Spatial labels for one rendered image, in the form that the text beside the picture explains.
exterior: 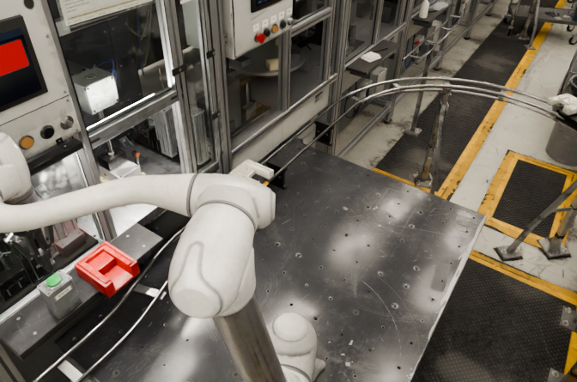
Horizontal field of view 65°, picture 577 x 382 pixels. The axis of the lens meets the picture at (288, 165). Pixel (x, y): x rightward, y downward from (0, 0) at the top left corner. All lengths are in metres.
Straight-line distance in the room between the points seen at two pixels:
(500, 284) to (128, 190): 2.33
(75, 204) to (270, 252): 1.03
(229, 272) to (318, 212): 1.30
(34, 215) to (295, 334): 0.75
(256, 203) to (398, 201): 1.34
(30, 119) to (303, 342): 0.95
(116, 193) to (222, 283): 0.35
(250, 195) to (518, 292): 2.22
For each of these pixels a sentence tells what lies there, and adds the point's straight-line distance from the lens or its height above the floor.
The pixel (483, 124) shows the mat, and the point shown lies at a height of 0.01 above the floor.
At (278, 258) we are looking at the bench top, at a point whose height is 0.68.
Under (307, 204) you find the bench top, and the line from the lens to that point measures 2.12.
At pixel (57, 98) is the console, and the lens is 1.38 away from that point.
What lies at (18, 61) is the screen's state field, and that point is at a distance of 1.28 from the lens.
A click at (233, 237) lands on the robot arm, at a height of 1.49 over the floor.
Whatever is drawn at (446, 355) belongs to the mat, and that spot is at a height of 0.01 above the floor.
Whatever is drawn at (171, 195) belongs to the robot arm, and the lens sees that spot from 1.01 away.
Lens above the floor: 2.11
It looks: 38 degrees down
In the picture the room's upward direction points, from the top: 2 degrees clockwise
